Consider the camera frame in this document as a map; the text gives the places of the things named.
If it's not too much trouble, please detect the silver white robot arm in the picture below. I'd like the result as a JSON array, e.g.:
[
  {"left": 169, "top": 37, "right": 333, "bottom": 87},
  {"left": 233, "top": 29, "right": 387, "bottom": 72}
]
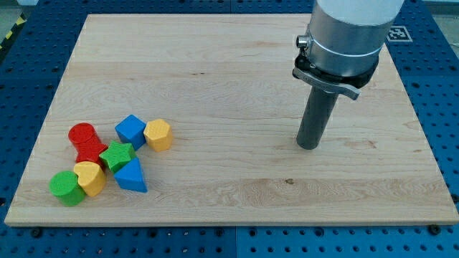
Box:
[{"left": 293, "top": 0, "right": 404, "bottom": 100}]

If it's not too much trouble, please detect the light wooden board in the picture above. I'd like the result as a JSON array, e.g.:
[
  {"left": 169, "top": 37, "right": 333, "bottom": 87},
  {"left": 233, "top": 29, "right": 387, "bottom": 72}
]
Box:
[{"left": 5, "top": 14, "right": 458, "bottom": 226}]

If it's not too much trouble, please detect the yellow hexagon block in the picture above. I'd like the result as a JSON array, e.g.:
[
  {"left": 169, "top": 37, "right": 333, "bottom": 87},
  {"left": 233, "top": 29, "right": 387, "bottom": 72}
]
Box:
[{"left": 143, "top": 119, "right": 173, "bottom": 152}]

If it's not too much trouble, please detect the grey cylindrical pointer tool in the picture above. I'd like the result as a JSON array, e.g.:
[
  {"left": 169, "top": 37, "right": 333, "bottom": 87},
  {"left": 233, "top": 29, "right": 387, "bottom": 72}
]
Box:
[{"left": 296, "top": 87, "right": 339, "bottom": 150}]

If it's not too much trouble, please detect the blue cube block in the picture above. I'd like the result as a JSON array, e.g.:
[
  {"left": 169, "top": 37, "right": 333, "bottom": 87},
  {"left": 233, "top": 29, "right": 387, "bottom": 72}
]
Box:
[{"left": 115, "top": 115, "right": 146, "bottom": 151}]

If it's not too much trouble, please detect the blue triangle block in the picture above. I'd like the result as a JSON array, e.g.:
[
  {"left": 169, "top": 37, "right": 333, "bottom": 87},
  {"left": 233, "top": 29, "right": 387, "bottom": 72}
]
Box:
[{"left": 114, "top": 158, "right": 148, "bottom": 193}]

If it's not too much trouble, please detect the green star block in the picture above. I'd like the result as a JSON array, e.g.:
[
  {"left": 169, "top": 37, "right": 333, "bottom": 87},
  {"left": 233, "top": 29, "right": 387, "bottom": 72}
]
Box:
[{"left": 99, "top": 140, "right": 136, "bottom": 173}]

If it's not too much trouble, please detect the red star block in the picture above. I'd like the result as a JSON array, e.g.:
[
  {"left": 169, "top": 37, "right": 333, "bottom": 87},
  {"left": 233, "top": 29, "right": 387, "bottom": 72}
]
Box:
[{"left": 75, "top": 143, "right": 108, "bottom": 168}]

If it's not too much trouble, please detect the yellow heart block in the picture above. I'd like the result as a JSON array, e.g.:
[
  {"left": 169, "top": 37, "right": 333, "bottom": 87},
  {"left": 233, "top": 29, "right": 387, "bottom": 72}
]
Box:
[{"left": 73, "top": 161, "right": 107, "bottom": 197}]

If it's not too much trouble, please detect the red cylinder block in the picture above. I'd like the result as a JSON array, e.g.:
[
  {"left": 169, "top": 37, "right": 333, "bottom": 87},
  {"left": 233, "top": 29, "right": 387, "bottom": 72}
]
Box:
[{"left": 67, "top": 123, "right": 101, "bottom": 149}]

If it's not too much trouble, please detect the green cylinder block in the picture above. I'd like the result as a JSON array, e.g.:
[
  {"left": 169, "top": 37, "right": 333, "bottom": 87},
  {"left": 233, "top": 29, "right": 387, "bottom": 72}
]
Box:
[{"left": 49, "top": 171, "right": 86, "bottom": 206}]

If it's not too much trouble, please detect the white fiducial marker tag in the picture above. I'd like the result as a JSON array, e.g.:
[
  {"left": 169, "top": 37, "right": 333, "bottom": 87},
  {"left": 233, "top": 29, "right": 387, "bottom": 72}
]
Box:
[{"left": 387, "top": 25, "right": 412, "bottom": 42}]

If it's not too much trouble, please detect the black board clamp bolt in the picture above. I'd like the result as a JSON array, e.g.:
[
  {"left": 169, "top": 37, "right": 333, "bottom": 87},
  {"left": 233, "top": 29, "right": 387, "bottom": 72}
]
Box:
[
  {"left": 427, "top": 224, "right": 441, "bottom": 236},
  {"left": 30, "top": 227, "right": 43, "bottom": 239}
]

